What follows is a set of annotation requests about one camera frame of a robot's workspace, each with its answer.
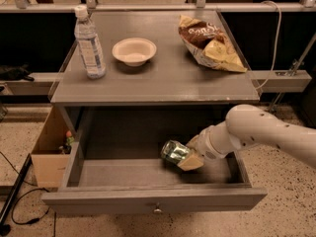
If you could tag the open grey top drawer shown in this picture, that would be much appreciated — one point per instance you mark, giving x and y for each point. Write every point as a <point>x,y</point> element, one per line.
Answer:
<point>115,166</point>

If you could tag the brown yellow chip bag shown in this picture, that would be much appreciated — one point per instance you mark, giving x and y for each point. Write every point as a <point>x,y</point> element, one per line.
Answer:
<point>209,45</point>

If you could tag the green soda can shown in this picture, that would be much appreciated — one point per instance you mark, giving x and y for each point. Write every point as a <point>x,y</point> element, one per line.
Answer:
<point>174,151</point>

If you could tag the black object on ledge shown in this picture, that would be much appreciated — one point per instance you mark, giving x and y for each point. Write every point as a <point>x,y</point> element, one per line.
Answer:
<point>15,73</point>

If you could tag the clear plastic water bottle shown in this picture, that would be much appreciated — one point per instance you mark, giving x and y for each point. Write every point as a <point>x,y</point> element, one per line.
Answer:
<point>89,44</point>

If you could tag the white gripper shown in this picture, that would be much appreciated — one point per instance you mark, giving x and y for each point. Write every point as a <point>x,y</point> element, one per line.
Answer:
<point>205,146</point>

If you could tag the cardboard box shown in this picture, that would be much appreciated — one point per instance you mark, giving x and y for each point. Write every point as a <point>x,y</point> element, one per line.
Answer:
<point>47,157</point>

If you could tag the grey cabinet with top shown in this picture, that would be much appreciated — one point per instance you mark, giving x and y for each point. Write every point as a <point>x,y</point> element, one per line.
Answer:
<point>171,77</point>

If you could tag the metal drawer knob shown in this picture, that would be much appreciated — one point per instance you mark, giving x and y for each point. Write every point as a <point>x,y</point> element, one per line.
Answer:
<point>157,209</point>

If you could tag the green bottle in box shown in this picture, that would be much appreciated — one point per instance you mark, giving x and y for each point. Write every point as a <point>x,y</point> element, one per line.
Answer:
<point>66,147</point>

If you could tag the black bar on floor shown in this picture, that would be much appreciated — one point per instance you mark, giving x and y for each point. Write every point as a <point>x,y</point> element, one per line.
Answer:
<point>11,196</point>

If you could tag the white paper bowl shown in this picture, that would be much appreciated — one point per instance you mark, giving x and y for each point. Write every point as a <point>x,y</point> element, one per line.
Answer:
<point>134,51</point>

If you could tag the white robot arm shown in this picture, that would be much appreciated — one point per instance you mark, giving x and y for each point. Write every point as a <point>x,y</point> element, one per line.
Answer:
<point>244,127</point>

